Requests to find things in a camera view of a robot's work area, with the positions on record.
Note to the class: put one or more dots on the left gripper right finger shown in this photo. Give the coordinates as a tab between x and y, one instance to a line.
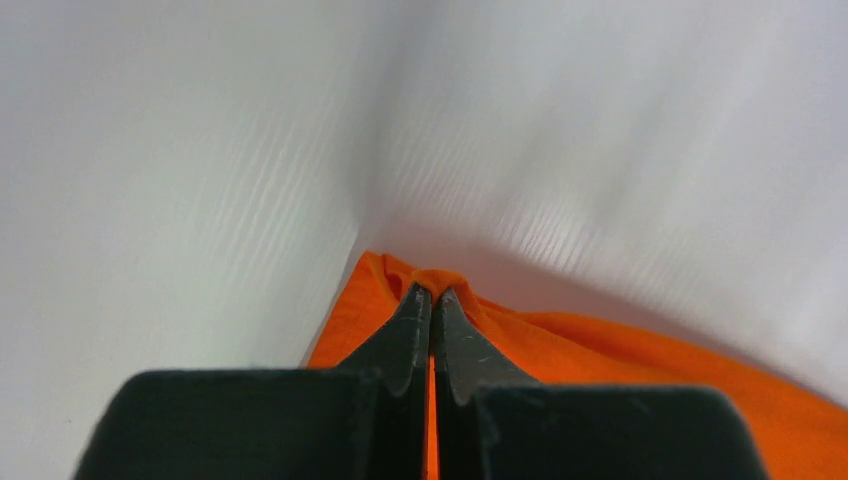
495	421

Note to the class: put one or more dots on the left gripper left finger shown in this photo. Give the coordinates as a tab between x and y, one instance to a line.
362	419

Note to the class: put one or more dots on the orange t shirt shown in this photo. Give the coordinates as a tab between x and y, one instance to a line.
799	434

